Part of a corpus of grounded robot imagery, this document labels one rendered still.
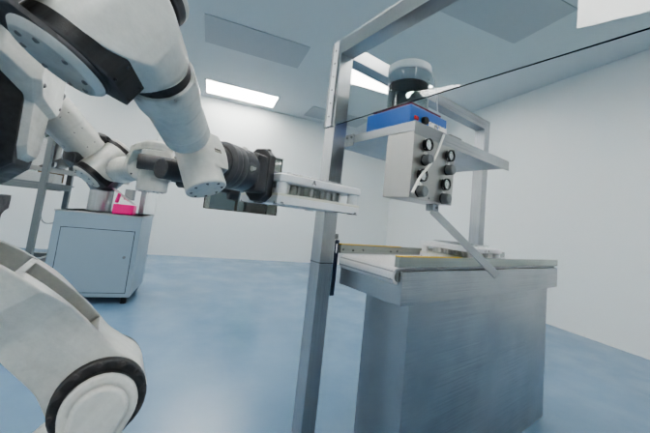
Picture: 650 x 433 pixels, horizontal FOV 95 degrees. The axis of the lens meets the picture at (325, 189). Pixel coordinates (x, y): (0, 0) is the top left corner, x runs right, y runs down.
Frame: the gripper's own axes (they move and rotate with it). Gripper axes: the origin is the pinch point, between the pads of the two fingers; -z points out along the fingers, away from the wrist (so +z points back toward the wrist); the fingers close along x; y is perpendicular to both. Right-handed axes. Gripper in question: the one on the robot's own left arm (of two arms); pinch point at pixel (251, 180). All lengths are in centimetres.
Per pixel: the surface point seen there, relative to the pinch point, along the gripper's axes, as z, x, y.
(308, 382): -31, 65, -13
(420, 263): -53, 20, 12
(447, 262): -67, 19, 10
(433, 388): -70, 63, 5
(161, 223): 29, 50, -500
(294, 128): -183, -161, -478
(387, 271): -41.9, 22.6, 9.7
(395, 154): -40.8, -13.3, 10.3
